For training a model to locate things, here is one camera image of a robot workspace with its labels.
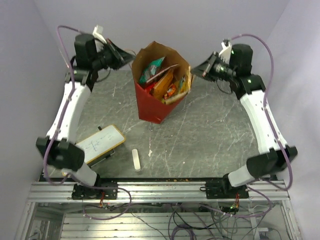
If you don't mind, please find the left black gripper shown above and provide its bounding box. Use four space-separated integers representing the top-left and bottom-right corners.
93 39 138 72

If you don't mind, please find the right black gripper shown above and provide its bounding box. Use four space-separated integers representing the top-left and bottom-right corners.
190 52 237 83

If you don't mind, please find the red paper bag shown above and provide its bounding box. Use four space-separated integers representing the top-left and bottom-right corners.
131 41 191 124

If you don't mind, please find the gold teal chips bag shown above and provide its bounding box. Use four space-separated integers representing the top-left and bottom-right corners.
162 68 193 105

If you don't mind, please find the red Doritos nacho bag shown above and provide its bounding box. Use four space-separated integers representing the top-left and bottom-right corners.
142 63 179 93

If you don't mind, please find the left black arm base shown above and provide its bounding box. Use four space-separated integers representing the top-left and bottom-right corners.
71 182 118 200

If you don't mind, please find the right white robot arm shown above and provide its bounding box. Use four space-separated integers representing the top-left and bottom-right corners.
191 41 298 198

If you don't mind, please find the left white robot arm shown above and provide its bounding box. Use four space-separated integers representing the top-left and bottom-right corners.
35 33 135 199

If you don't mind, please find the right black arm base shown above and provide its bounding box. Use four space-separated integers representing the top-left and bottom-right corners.
204 179 249 199

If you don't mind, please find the teal snack packet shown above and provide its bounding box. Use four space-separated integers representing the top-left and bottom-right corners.
139 56 165 85

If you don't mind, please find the orange snack packet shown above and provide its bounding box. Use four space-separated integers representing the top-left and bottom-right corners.
151 69 174 100

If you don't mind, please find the white marker eraser stick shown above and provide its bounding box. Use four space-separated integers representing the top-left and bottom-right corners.
131 149 141 172

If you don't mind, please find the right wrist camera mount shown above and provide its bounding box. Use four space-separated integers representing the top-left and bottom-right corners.
219 39 232 64

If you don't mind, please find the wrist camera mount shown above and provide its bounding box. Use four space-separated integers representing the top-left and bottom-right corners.
92 25 107 45
219 39 232 64

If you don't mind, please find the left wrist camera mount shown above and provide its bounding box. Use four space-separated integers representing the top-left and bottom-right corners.
92 25 107 45

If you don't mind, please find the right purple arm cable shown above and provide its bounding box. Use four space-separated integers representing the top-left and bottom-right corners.
223 33 294 218

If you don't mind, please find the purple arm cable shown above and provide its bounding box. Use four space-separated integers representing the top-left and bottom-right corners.
223 33 294 218
42 24 133 221

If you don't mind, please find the small whiteboard orange frame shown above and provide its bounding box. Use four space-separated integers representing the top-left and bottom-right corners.
75 124 126 167

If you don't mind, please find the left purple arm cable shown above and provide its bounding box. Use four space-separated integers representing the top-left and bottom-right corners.
42 24 133 221

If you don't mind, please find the aluminium extrusion frame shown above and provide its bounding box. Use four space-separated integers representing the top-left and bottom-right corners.
16 181 303 240

